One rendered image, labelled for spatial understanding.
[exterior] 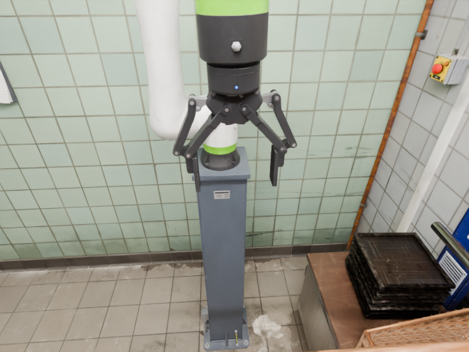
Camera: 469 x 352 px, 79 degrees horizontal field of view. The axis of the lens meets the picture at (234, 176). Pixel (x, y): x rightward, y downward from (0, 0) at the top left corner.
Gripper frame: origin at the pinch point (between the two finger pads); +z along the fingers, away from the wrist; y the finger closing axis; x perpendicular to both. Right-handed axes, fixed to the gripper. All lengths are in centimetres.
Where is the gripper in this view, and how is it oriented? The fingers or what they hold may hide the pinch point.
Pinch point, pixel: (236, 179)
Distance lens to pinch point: 50.7
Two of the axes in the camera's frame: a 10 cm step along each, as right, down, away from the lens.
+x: 1.0, 5.7, -8.2
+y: -10.0, 0.7, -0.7
